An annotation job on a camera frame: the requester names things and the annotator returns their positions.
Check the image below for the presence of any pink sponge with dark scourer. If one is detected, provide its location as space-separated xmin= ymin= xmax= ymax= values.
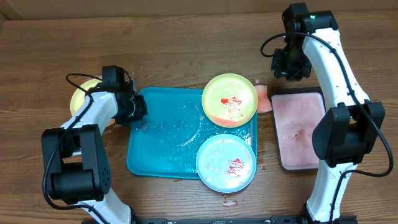
xmin=255 ymin=85 xmax=272 ymax=113

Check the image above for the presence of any yellow plate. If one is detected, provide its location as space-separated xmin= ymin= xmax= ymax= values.
xmin=70 ymin=89 xmax=118 ymax=132

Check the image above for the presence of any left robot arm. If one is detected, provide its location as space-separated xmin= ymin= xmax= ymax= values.
xmin=41 ymin=65 xmax=147 ymax=223

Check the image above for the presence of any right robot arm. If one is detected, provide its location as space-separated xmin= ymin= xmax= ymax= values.
xmin=270 ymin=2 xmax=394 ymax=223

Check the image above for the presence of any black tray with soapy water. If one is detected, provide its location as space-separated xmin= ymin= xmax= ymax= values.
xmin=271 ymin=87 xmax=325 ymax=171

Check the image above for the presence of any teal plastic tray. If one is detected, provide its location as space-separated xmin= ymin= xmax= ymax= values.
xmin=126 ymin=86 xmax=257 ymax=179

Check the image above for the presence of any yellow-green plate at back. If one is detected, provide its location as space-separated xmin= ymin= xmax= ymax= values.
xmin=201 ymin=73 xmax=258 ymax=128

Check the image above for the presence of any light blue plate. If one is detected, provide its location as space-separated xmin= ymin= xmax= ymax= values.
xmin=196 ymin=134 xmax=257 ymax=194

